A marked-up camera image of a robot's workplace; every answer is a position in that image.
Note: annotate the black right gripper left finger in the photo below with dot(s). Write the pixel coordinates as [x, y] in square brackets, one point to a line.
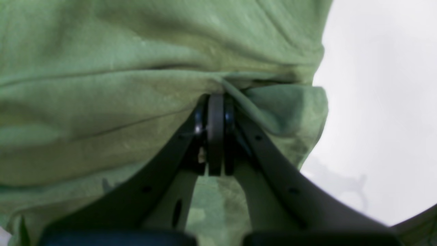
[149, 209]

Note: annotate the green t-shirt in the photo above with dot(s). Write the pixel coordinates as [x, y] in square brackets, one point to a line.
[93, 89]

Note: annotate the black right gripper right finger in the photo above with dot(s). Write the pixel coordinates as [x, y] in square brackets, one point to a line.
[286, 208]

